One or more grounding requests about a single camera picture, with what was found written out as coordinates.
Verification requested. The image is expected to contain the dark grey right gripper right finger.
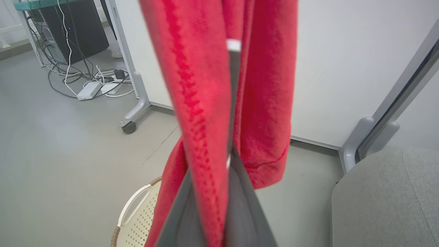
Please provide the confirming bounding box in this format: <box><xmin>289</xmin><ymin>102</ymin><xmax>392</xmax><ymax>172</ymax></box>
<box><xmin>224</xmin><ymin>39</ymin><xmax>278</xmax><ymax>247</ymax></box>

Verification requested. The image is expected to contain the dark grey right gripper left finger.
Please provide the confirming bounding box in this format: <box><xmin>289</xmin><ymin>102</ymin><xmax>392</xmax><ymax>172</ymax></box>
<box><xmin>155</xmin><ymin>171</ymin><xmax>208</xmax><ymax>247</ymax></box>

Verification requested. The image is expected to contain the red cloth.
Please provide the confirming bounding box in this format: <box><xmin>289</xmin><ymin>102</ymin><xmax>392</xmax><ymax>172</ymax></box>
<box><xmin>139</xmin><ymin>0</ymin><xmax>299</xmax><ymax>247</ymax></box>

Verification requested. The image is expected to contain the cream perforated laundry basket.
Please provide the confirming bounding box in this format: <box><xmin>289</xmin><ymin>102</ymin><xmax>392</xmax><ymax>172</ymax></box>
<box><xmin>110</xmin><ymin>176</ymin><xmax>162</xmax><ymax>247</ymax></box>

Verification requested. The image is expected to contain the grey partition foot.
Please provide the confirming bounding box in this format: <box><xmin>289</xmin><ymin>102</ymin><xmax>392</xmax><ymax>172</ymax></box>
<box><xmin>118</xmin><ymin>71</ymin><xmax>152</xmax><ymax>128</ymax></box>
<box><xmin>339</xmin><ymin>117</ymin><xmax>401</xmax><ymax>173</ymax></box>

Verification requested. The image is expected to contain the grey padded chair seat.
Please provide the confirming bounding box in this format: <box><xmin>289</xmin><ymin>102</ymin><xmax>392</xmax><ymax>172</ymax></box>
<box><xmin>331</xmin><ymin>147</ymin><xmax>439</xmax><ymax>247</ymax></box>

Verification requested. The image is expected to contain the black computer tower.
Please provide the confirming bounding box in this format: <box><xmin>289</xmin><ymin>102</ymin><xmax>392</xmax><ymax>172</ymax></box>
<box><xmin>30</xmin><ymin>0</ymin><xmax>110</xmax><ymax>65</ymax></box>

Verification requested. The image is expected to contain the teal top desk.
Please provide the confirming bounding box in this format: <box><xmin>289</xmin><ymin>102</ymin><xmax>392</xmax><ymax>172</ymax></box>
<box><xmin>14</xmin><ymin>0</ymin><xmax>69</xmax><ymax>68</ymax></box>

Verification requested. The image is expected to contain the looped white cable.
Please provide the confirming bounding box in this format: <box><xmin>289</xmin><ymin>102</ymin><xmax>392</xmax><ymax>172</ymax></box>
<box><xmin>95</xmin><ymin>65</ymin><xmax>135</xmax><ymax>98</ymax></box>

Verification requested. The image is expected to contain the dark grey cable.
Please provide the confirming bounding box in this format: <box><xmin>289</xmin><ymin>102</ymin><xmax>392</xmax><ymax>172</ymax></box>
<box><xmin>47</xmin><ymin>67</ymin><xmax>90</xmax><ymax>100</ymax></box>

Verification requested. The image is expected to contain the long white cable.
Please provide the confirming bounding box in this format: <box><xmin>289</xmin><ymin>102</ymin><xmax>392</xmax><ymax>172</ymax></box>
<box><xmin>56</xmin><ymin>0</ymin><xmax>79</xmax><ymax>97</ymax></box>

